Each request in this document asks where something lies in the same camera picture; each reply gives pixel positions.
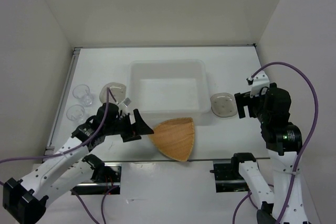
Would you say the clear plastic cup near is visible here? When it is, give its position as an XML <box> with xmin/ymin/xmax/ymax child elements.
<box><xmin>66</xmin><ymin>104</ymin><xmax>85</xmax><ymax>122</ymax></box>

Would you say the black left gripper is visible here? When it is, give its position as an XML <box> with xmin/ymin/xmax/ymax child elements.
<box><xmin>104</xmin><ymin>109</ymin><xmax>154</xmax><ymax>142</ymax></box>

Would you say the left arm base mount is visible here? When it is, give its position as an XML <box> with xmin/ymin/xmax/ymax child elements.
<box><xmin>73</xmin><ymin>163</ymin><xmax>122</xmax><ymax>196</ymax></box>

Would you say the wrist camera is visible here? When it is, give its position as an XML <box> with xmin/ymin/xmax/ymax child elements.
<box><xmin>118</xmin><ymin>98</ymin><xmax>131</xmax><ymax>114</ymax></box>
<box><xmin>246</xmin><ymin>71</ymin><xmax>270</xmax><ymax>98</ymax></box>

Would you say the clear plastic cup far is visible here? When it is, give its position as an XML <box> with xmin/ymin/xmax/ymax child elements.
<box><xmin>72</xmin><ymin>84</ymin><xmax>93</xmax><ymax>107</ymax></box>

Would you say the smoky glass plate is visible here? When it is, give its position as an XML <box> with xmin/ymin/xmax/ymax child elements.
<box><xmin>99</xmin><ymin>82</ymin><xmax>126</xmax><ymax>104</ymax></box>
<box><xmin>211</xmin><ymin>93</ymin><xmax>237</xmax><ymax>118</ymax></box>

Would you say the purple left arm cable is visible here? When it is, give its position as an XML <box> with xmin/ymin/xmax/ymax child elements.
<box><xmin>0</xmin><ymin>87</ymin><xmax>120</xmax><ymax>166</ymax></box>

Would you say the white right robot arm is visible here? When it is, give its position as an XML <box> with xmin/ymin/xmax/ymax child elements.
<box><xmin>230</xmin><ymin>83</ymin><xmax>309</xmax><ymax>223</ymax></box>

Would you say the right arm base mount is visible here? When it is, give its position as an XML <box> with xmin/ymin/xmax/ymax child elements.
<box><xmin>209</xmin><ymin>160</ymin><xmax>248</xmax><ymax>193</ymax></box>

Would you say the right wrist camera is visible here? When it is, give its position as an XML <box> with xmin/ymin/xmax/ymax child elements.
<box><xmin>246</xmin><ymin>71</ymin><xmax>270</xmax><ymax>98</ymax></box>

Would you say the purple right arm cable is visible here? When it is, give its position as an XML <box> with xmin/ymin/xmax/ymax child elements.
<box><xmin>233</xmin><ymin>62</ymin><xmax>320</xmax><ymax>224</ymax></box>

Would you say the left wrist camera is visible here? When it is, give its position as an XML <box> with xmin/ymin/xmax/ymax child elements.
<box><xmin>118</xmin><ymin>98</ymin><xmax>131</xmax><ymax>114</ymax></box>

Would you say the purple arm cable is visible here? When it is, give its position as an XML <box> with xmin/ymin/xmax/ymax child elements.
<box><xmin>0</xmin><ymin>87</ymin><xmax>120</xmax><ymax>166</ymax></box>
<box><xmin>233</xmin><ymin>62</ymin><xmax>320</xmax><ymax>224</ymax></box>

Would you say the translucent plastic bin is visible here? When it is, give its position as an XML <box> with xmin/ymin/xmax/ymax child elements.
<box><xmin>126</xmin><ymin>59</ymin><xmax>211</xmax><ymax>119</ymax></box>

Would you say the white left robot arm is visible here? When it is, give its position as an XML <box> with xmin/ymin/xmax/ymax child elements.
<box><xmin>3</xmin><ymin>103</ymin><xmax>153</xmax><ymax>223</ymax></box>

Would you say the aluminium table edge rail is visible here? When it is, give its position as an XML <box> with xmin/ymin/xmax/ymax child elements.
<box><xmin>44</xmin><ymin>47</ymin><xmax>82</xmax><ymax>156</ymax></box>

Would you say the woven bamboo fan tray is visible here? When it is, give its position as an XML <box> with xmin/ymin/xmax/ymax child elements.
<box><xmin>149</xmin><ymin>118</ymin><xmax>195</xmax><ymax>162</ymax></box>

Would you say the clear plastic cup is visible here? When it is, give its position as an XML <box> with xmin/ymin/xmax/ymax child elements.
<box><xmin>72</xmin><ymin>84</ymin><xmax>93</xmax><ymax>107</ymax></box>
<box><xmin>66</xmin><ymin>104</ymin><xmax>85</xmax><ymax>122</ymax></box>

